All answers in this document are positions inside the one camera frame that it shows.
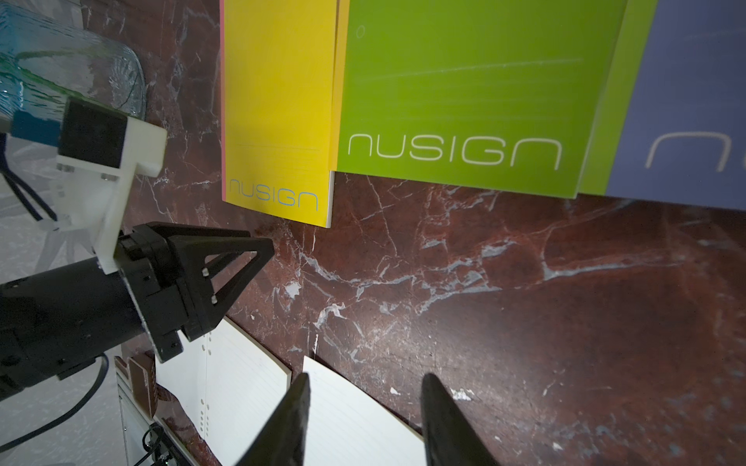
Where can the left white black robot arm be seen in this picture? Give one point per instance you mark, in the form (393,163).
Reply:
(56,323)

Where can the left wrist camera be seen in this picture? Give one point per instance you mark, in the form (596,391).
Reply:
(99,153)

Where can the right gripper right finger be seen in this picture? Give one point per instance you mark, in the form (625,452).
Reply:
(449,438)

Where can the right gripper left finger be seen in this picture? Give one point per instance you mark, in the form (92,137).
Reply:
(282,440)

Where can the glass vase with flowers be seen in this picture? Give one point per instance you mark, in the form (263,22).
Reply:
(45,61)

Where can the purple notebook green spine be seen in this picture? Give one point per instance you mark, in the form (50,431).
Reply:
(671,122)

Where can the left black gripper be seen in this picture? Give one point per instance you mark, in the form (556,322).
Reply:
(184,279)

